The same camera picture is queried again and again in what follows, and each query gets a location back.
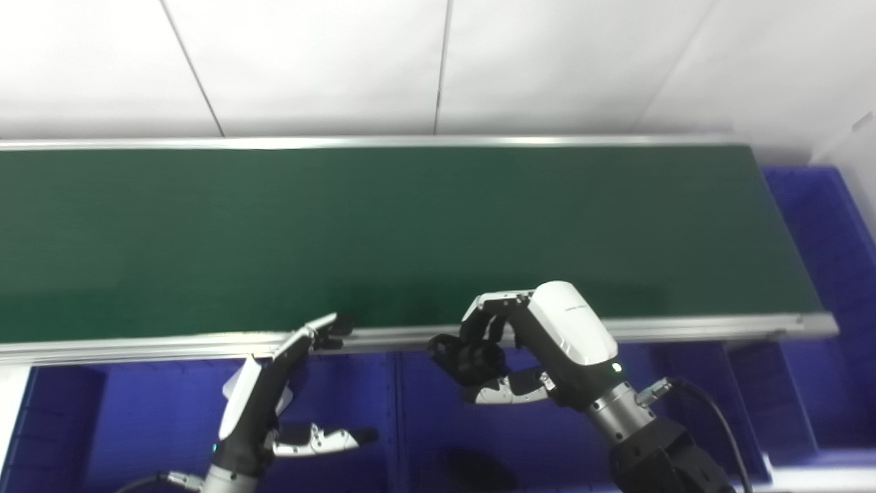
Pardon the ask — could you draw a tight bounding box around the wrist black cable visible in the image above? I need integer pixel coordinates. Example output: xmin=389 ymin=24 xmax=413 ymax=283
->
xmin=635 ymin=375 xmax=753 ymax=493
xmin=116 ymin=469 xmax=206 ymax=493

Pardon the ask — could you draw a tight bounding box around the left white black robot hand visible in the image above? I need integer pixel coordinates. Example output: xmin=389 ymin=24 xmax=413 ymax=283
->
xmin=214 ymin=313 xmax=378 ymax=475

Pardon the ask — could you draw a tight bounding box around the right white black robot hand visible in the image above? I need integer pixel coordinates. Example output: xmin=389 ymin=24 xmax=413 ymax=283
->
xmin=460 ymin=279 xmax=621 ymax=412

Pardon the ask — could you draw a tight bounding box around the blue plastic bin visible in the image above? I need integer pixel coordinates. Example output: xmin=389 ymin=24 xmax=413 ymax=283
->
xmin=0 ymin=349 xmax=404 ymax=493
xmin=724 ymin=166 xmax=876 ymax=473
xmin=394 ymin=341 xmax=774 ymax=493

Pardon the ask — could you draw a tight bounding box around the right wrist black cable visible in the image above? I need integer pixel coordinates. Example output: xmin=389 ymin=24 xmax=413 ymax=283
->
xmin=635 ymin=375 xmax=753 ymax=493

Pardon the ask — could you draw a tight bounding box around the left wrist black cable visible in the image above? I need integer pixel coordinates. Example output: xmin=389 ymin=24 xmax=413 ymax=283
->
xmin=116 ymin=469 xmax=206 ymax=493

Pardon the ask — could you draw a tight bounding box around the black metal flange part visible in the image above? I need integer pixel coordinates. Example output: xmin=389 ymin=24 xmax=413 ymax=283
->
xmin=428 ymin=333 xmax=507 ymax=388

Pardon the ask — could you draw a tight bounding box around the green conveyor belt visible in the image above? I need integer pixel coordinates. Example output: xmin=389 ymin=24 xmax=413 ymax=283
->
xmin=0 ymin=135 xmax=839 ymax=366

